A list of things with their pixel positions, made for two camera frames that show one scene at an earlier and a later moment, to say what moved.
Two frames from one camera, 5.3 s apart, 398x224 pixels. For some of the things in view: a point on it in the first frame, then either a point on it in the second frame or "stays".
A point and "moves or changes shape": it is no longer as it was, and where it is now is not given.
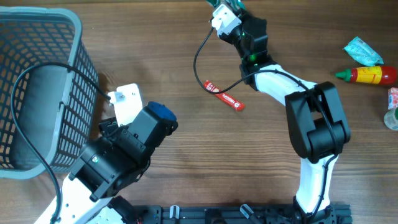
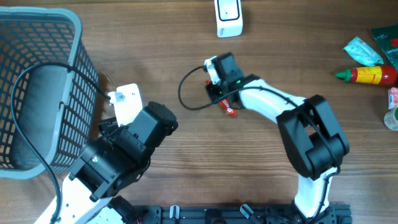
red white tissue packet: x=392 y=98 stays
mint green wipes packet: x=362 y=51 stays
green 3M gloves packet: x=237 y=4 to x=387 y=37
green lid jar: x=390 y=119 stays
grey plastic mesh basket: x=49 y=86 stays
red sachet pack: x=224 y=97 moves or changes shape
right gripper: x=242 y=14 to x=215 y=96
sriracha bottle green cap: x=372 y=74 stays
